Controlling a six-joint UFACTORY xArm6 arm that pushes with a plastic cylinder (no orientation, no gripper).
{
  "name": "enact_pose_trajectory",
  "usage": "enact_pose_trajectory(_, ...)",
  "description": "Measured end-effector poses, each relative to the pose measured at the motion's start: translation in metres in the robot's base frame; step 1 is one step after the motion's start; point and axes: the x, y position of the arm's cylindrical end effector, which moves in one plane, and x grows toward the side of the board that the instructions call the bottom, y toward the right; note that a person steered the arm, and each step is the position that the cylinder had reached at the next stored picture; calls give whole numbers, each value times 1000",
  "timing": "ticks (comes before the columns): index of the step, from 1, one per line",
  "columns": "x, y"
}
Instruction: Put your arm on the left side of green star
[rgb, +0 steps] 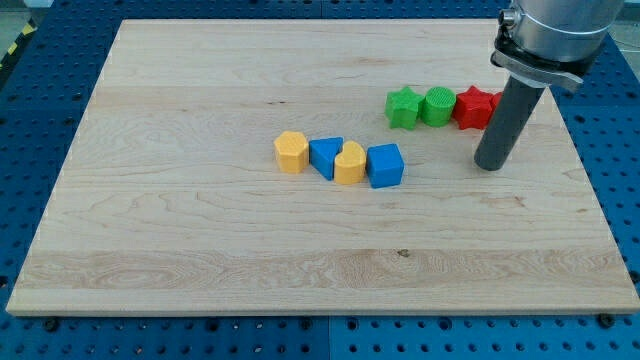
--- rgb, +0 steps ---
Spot red star block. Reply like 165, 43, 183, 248
452, 86, 494, 130

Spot green star block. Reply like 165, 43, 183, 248
384, 86, 424, 130

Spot yellow heart block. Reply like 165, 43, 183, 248
334, 140, 366, 185

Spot black bolt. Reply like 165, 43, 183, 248
42, 317, 60, 333
596, 313, 616, 329

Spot black bolt bottom right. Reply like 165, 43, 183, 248
596, 313, 616, 329

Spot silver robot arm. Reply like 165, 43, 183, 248
491, 0, 624, 92

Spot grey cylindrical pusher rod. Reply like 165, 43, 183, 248
474, 76, 544, 171

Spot black bolt bottom left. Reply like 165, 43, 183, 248
42, 317, 60, 333

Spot green cylinder block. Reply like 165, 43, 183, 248
421, 86, 457, 127

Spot light wooden board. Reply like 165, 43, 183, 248
7, 20, 639, 317

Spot yellow hexagon block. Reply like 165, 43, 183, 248
273, 131, 309, 174

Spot blue cube block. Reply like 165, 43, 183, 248
366, 144, 405, 189

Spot red block behind rod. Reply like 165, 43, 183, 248
490, 92, 502, 111

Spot blue triangle block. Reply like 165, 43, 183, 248
309, 137, 344, 181

